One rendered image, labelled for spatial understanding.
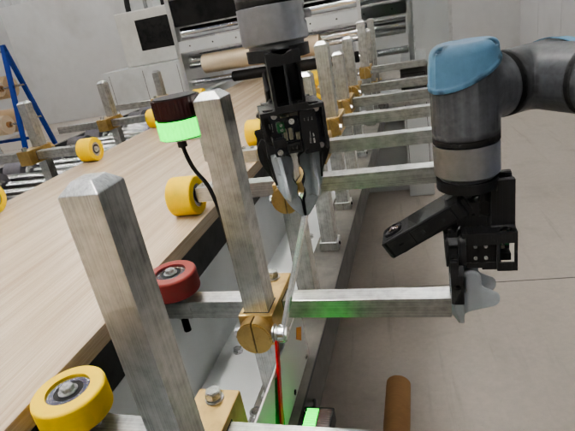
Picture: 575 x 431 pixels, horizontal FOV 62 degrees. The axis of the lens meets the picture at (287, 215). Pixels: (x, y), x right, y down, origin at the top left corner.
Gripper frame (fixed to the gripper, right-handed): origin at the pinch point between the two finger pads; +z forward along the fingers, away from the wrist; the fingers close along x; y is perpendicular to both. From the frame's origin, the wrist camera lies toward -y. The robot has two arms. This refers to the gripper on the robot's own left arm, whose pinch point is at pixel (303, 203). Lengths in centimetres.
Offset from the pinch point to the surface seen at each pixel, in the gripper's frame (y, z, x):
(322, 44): -68, -15, 17
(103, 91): -162, -8, -64
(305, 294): -1.9, 14.7, -1.9
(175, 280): -5.8, 10.1, -20.3
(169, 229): -28.6, 10.7, -24.1
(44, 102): -1040, 50, -431
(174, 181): -34.0, 2.9, -21.7
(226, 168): 2.0, -7.3, -8.6
